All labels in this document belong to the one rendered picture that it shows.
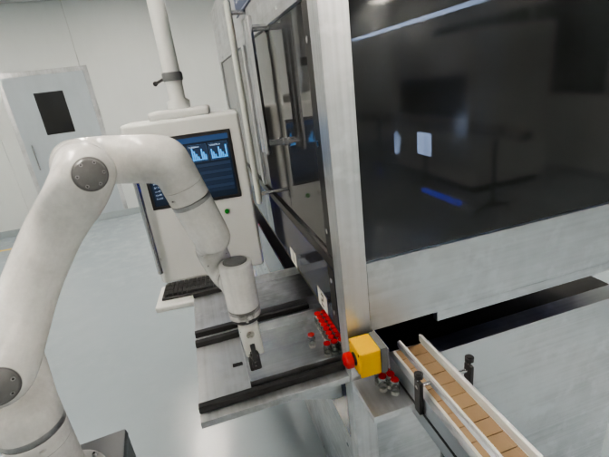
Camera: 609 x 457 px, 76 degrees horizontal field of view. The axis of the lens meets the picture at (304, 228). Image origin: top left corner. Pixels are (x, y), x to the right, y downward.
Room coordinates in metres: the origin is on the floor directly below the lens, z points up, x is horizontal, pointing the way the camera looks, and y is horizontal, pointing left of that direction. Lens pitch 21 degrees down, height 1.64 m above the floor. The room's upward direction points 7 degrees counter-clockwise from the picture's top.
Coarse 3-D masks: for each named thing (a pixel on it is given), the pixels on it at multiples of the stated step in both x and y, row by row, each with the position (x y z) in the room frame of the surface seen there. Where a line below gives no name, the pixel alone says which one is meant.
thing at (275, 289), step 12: (264, 276) 1.45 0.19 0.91; (276, 276) 1.46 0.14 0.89; (288, 276) 1.47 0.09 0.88; (300, 276) 1.46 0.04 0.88; (264, 288) 1.39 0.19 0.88; (276, 288) 1.37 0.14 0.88; (288, 288) 1.36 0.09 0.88; (300, 288) 1.35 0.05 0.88; (264, 300) 1.30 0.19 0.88; (276, 300) 1.28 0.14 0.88; (288, 300) 1.27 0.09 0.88; (300, 300) 1.22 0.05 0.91; (312, 300) 1.23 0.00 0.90; (264, 312) 1.19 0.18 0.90
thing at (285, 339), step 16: (272, 320) 1.11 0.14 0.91; (288, 320) 1.12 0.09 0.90; (304, 320) 1.13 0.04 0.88; (272, 336) 1.06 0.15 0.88; (288, 336) 1.05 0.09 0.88; (304, 336) 1.04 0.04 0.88; (320, 336) 1.03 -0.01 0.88; (272, 352) 0.99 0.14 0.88; (288, 352) 0.98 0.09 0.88; (304, 352) 0.97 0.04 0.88; (320, 352) 0.96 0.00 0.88; (272, 368) 0.91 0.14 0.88; (288, 368) 0.91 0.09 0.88; (304, 368) 0.87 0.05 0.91; (256, 384) 0.84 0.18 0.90
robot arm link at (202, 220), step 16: (208, 192) 0.86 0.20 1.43; (192, 208) 0.81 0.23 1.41; (208, 208) 0.84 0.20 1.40; (192, 224) 0.82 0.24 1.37; (208, 224) 0.83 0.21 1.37; (224, 224) 0.86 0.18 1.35; (192, 240) 0.84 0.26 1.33; (208, 240) 0.83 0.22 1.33; (224, 240) 0.85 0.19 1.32; (208, 256) 0.92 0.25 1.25; (224, 256) 0.96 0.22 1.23; (208, 272) 0.94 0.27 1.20
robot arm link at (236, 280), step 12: (228, 264) 0.88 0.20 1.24; (240, 264) 0.87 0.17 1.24; (228, 276) 0.86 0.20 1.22; (240, 276) 0.86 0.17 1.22; (252, 276) 0.88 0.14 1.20; (228, 288) 0.86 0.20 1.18; (240, 288) 0.86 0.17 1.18; (252, 288) 0.87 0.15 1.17; (228, 300) 0.87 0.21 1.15; (240, 300) 0.86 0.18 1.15; (252, 300) 0.87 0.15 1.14; (240, 312) 0.86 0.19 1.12
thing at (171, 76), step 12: (156, 0) 1.80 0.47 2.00; (156, 12) 1.80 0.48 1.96; (156, 24) 1.80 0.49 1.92; (168, 24) 1.82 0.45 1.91; (156, 36) 1.81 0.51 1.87; (168, 36) 1.81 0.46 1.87; (168, 48) 1.80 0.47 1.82; (168, 60) 1.80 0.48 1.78; (168, 72) 1.80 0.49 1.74; (180, 72) 1.82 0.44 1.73; (156, 84) 1.89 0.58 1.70; (168, 84) 1.80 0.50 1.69; (180, 84) 1.82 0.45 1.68; (180, 96) 1.81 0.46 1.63; (168, 108) 1.81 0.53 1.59; (180, 108) 1.79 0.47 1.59
